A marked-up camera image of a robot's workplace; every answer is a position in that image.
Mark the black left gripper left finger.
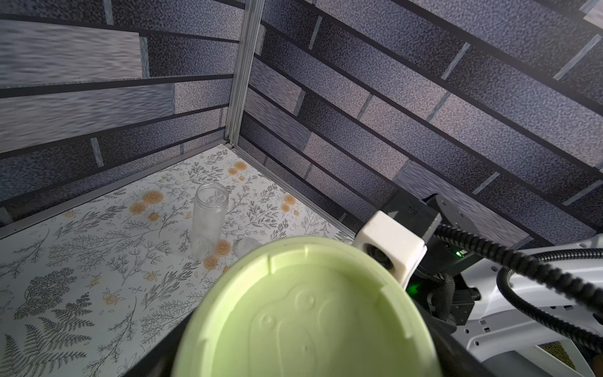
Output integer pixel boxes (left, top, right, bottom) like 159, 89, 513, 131
125, 325, 186, 377

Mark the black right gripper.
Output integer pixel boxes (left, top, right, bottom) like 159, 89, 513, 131
409, 273, 481, 332

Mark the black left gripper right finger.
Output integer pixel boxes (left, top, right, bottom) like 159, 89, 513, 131
414, 302, 494, 377

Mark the glass jar with green lid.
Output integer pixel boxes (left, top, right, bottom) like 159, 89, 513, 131
171, 237, 441, 376

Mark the tall clear plastic jar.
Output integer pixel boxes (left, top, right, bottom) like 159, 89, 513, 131
189, 182, 229, 261

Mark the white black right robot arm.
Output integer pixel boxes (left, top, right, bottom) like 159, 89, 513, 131
386, 194, 602, 376

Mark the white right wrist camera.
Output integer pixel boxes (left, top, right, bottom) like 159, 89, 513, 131
352, 189, 442, 288

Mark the black corrugated cable conduit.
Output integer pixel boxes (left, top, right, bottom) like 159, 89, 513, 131
432, 223, 603, 354

